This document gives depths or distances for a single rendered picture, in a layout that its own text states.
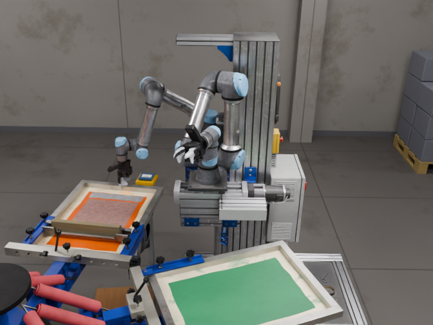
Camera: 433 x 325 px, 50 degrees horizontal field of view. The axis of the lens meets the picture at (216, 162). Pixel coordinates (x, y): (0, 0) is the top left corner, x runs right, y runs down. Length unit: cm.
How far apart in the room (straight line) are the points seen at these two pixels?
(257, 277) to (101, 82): 455
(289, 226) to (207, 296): 88
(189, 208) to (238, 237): 49
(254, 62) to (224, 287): 120
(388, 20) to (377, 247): 314
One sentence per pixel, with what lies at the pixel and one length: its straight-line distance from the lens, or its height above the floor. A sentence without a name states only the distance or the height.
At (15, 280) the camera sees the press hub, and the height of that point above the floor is 132.
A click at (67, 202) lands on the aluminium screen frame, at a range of 310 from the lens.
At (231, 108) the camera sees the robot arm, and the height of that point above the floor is 173.
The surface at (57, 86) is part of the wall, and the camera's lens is 669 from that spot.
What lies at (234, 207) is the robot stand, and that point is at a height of 117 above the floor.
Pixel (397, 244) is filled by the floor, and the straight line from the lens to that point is 464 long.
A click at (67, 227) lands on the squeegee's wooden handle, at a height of 103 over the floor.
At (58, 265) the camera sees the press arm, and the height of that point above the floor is 104.
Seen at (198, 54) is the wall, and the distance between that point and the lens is 622.
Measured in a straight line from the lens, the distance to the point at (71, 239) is 281.
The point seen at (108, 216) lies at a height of 96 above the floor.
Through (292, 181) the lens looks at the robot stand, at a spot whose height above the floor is 121.
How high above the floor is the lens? 253
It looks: 26 degrees down
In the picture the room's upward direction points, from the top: 1 degrees clockwise
